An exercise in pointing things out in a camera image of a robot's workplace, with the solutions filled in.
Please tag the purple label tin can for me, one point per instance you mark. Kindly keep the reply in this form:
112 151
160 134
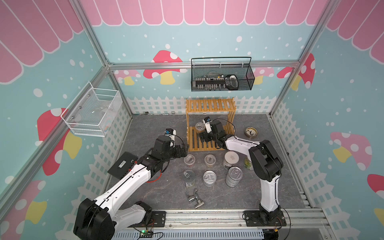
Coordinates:
209 178

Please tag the round tin on floor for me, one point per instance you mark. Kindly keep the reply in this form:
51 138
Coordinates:
251 132

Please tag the black flat box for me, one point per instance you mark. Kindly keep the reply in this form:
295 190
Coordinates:
123 165

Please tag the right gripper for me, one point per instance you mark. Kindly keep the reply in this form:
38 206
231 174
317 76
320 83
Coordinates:
205 136

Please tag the black wire wall basket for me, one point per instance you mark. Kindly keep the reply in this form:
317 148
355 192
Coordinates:
221 74

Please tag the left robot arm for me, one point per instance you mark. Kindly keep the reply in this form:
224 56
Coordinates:
101 218

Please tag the large white-lid seed jar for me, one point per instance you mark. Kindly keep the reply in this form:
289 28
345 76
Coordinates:
231 158

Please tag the wooden two-tier shelf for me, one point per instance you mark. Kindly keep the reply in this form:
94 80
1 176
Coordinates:
218 116

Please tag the cauliflower label plastic jar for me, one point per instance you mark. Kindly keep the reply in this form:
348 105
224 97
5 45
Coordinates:
248 164

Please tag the black items in basket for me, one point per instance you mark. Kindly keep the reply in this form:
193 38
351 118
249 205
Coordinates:
219 83

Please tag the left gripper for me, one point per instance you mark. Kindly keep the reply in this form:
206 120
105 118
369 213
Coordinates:
184 150

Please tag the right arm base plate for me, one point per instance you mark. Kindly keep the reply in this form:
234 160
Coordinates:
257 218

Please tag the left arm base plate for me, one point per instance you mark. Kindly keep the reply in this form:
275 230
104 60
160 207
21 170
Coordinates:
155 220

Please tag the white wire wall basket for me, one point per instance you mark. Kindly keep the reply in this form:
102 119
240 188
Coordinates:
93 112

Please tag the clear tub red contents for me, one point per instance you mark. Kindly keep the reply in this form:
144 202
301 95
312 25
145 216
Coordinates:
190 160

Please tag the green label tin can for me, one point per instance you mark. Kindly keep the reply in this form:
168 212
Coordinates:
189 178

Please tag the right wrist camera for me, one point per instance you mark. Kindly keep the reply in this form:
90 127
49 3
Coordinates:
207 122

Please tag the green circuit board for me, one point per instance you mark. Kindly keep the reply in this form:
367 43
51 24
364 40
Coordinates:
146 234

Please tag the chrome faucet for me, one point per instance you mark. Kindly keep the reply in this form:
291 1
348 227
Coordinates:
195 198

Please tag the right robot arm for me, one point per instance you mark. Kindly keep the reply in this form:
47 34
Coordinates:
266 163

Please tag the clear tub orange contents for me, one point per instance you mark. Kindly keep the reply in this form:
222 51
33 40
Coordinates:
210 160

